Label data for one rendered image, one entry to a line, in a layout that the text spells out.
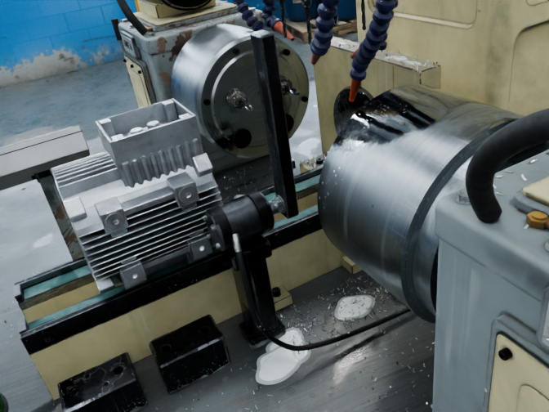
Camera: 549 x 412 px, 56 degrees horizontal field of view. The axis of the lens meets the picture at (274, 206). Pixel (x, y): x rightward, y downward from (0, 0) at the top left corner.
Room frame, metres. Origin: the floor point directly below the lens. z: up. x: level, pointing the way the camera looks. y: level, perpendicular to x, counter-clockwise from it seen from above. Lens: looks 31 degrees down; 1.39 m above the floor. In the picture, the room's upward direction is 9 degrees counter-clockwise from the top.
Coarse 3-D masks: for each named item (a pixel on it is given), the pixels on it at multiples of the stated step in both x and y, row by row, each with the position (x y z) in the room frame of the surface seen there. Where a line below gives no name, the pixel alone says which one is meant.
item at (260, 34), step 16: (256, 32) 0.64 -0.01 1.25; (256, 48) 0.63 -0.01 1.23; (272, 48) 0.62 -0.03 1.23; (256, 64) 0.63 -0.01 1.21; (272, 64) 0.62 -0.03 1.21; (272, 80) 0.62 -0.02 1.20; (272, 96) 0.61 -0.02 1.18; (272, 112) 0.61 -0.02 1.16; (272, 128) 0.62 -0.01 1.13; (272, 144) 0.62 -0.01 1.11; (288, 144) 0.62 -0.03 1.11; (272, 160) 0.63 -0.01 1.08; (288, 160) 0.62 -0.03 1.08; (288, 176) 0.62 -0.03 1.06; (288, 192) 0.62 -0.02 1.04; (288, 208) 0.61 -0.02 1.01
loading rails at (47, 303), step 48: (288, 240) 0.70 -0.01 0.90; (48, 288) 0.65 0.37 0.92; (96, 288) 0.67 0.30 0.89; (144, 288) 0.60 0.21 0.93; (192, 288) 0.63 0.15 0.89; (288, 288) 0.69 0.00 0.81; (48, 336) 0.55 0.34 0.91; (96, 336) 0.57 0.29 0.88; (144, 336) 0.59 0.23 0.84; (48, 384) 0.54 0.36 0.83
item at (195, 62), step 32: (224, 32) 1.07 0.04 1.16; (192, 64) 1.03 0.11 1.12; (224, 64) 0.98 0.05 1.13; (288, 64) 1.03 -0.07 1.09; (192, 96) 0.98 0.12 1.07; (224, 96) 0.97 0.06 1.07; (256, 96) 0.99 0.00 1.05; (288, 96) 1.02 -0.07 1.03; (224, 128) 0.96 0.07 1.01; (256, 128) 0.99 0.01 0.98; (288, 128) 1.01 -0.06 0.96
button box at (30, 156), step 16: (80, 128) 0.89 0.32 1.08; (16, 144) 0.85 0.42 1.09; (32, 144) 0.85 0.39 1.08; (48, 144) 0.86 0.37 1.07; (64, 144) 0.86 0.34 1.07; (80, 144) 0.86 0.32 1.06; (0, 160) 0.82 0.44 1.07; (16, 160) 0.83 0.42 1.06; (32, 160) 0.83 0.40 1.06; (48, 160) 0.83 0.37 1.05; (64, 160) 0.85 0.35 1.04; (0, 176) 0.80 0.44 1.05; (16, 176) 0.82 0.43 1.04
